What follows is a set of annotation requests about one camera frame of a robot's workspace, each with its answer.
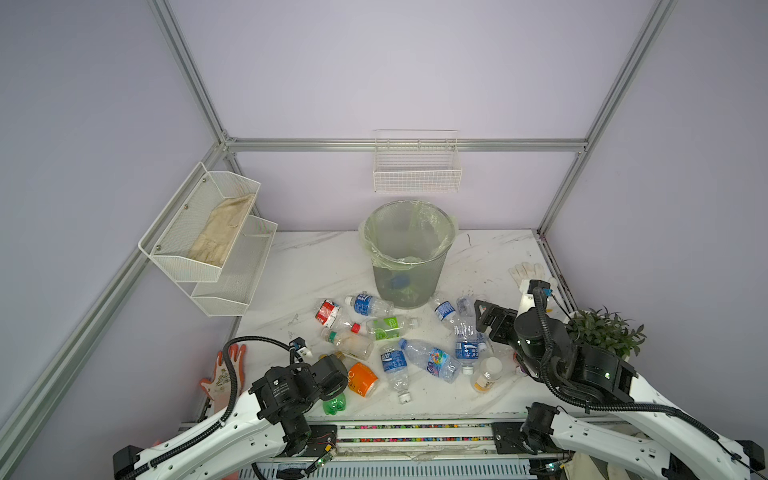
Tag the small clear bottle white cap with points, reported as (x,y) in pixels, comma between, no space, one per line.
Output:
(486,374)

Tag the clear bottle green label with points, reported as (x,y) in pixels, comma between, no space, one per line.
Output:
(390,328)

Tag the white wire wall basket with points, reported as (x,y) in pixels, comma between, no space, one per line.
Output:
(417,162)

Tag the green soda bottle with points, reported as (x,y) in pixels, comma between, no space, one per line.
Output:
(335,405)

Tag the square clear bottle green band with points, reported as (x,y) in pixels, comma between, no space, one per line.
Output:
(349,343)

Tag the white cotton work glove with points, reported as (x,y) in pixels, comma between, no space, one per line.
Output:
(525,272)

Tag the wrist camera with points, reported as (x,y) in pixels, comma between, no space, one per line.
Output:
(301,350)
(534,292)

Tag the clear bottle blue label white cap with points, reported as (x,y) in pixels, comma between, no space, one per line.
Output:
(368,305)

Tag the orange label bottle yellow cap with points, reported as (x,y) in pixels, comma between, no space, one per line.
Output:
(361,378)

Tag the white mesh wall shelf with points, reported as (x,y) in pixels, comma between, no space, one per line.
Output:
(218,291)

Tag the clear bottle rainbow label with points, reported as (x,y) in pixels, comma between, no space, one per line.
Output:
(431,359)

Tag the clear bottle red white label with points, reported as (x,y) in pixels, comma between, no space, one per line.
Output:
(331,314)

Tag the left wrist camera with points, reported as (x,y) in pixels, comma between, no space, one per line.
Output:
(301,350)

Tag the beige glove in shelf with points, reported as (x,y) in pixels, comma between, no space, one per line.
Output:
(214,243)

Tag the Pocari Sweat bottle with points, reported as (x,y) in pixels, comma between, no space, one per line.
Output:
(395,369)

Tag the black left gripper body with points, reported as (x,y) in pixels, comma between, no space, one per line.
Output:
(340,385)

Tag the green bin liner bag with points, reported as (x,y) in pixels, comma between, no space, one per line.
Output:
(406,233)

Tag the base rail with cable strip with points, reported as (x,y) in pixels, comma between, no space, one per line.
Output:
(418,449)

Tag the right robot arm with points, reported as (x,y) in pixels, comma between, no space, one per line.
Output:
(674,444)

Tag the grey mesh waste bin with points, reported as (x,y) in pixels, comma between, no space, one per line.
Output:
(408,289)

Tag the potted green plant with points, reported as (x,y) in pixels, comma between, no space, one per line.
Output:
(606,330)

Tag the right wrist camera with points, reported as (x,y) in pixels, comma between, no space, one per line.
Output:
(534,292)

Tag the small bottle blue Pepsi label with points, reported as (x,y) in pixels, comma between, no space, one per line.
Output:
(444,311)

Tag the aluminium frame post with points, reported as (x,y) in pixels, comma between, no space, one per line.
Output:
(173,35)

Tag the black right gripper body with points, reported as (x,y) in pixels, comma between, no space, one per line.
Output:
(500,326)

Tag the tall clear bottle faint label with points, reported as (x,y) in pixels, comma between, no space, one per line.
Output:
(465,308)

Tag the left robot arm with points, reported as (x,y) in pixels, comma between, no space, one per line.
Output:
(265,421)

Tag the red coated glove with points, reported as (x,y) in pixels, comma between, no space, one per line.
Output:
(218,388)

